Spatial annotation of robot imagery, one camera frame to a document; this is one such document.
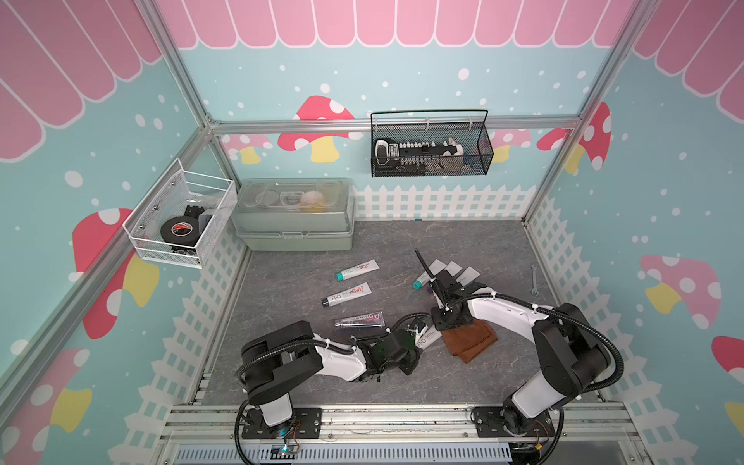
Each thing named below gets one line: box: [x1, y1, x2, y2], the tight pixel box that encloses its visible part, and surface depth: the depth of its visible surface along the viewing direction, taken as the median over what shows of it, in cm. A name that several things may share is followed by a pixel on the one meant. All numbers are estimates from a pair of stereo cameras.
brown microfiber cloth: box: [439, 319, 499, 364], surface depth 88 cm
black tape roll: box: [160, 216, 200, 248], surface depth 71 cm
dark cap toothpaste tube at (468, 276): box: [455, 265, 481, 287], surface depth 105 cm
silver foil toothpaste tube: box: [334, 310, 386, 327], surface depth 93 cm
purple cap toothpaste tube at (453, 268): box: [444, 260, 464, 278], surface depth 108 cm
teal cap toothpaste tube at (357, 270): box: [335, 258, 381, 282], surface depth 105 cm
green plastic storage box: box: [231, 177, 356, 251], surface depth 104 cm
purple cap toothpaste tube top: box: [416, 324, 443, 350], surface depth 89 cm
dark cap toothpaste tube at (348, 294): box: [321, 281, 372, 309], surface depth 99 cm
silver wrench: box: [530, 263, 540, 297], surface depth 102 cm
